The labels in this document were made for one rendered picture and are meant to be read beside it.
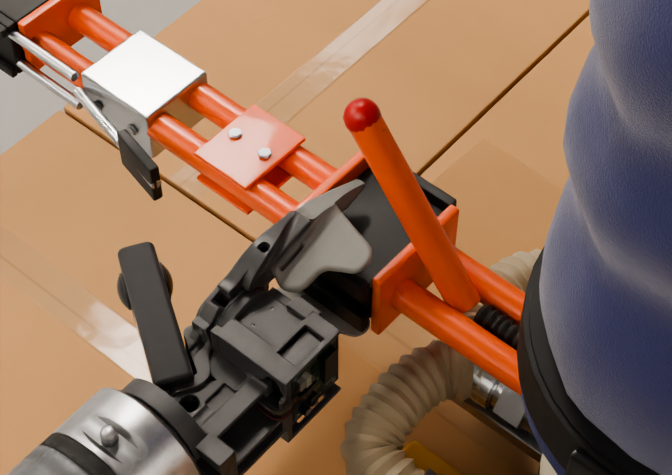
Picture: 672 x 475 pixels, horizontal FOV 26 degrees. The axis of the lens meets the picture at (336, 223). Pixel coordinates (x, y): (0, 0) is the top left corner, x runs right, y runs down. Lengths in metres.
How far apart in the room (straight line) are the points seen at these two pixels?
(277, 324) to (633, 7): 0.41
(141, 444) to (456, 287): 0.23
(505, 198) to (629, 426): 0.48
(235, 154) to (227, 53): 0.84
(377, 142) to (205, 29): 1.00
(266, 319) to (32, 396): 0.68
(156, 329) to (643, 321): 0.35
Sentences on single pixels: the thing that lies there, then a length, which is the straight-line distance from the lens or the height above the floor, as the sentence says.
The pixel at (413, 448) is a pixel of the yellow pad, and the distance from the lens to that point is 1.02.
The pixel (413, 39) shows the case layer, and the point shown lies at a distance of 1.86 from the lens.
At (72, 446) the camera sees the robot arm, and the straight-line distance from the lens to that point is 0.86.
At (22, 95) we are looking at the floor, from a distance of 2.59.
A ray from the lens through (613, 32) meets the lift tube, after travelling 0.58.
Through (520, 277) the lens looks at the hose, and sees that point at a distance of 1.02.
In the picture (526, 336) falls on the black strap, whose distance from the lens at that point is 0.78.
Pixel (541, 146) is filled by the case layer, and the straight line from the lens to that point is 1.75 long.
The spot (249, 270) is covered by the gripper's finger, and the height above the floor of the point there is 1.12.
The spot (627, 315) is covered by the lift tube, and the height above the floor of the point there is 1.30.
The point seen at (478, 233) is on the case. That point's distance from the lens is 1.15.
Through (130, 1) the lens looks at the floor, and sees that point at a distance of 2.72.
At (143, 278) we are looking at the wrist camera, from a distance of 0.94.
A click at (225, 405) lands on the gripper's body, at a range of 0.89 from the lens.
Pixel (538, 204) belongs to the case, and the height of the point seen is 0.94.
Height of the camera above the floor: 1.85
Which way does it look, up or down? 52 degrees down
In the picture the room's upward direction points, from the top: straight up
